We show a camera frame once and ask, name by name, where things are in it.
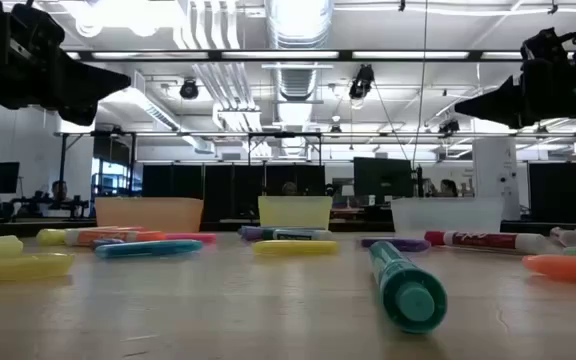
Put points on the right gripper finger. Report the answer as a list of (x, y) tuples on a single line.
[(503, 112), (503, 95)]

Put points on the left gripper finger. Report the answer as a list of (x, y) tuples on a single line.
[(90, 92), (98, 75)]

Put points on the red dry erase marker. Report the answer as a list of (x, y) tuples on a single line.
[(488, 241)]

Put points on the pink white marker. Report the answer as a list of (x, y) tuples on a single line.
[(565, 236)]

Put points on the orange dry erase marker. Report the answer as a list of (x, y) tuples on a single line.
[(118, 236)]

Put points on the teal slim highlighter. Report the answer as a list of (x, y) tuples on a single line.
[(148, 248)]

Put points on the purple slim highlighter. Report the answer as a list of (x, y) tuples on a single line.
[(395, 244)]

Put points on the orange slim highlighter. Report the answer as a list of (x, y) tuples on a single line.
[(568, 270)]

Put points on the pink slim highlighter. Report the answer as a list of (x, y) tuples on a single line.
[(193, 237)]

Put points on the yellow slim highlighter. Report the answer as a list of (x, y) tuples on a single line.
[(295, 247), (18, 267)]

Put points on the teal fat marker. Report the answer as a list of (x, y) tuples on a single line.
[(408, 295)]

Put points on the purple chunky highlighter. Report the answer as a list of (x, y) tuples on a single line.
[(250, 232)]

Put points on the green dry erase marker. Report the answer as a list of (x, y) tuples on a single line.
[(298, 234)]

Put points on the white pillar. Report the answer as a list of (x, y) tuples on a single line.
[(495, 175)]

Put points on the person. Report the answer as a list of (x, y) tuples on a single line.
[(448, 187), (289, 188), (59, 190)]

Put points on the black partition panel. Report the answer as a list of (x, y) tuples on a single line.
[(557, 192)]

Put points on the clear plastic bin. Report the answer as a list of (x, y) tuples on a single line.
[(448, 215)]

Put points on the white ceiling pipes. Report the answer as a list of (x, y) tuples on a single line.
[(228, 90)]

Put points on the orange translucent plastic bin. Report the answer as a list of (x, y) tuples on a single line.
[(148, 215)]

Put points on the yellow translucent plastic bin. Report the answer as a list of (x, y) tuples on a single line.
[(295, 212)]

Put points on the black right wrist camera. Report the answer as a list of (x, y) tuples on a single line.
[(543, 47)]

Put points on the black ceiling camera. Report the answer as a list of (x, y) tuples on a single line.
[(189, 90), (449, 126), (362, 82)]

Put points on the black background rig frame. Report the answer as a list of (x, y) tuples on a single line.
[(193, 134)]

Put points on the black overhead frame bar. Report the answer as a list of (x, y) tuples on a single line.
[(345, 55)]

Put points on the black partition wall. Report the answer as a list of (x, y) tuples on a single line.
[(233, 190)]

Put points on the silver ceiling air duct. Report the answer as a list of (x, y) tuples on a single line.
[(298, 30)]

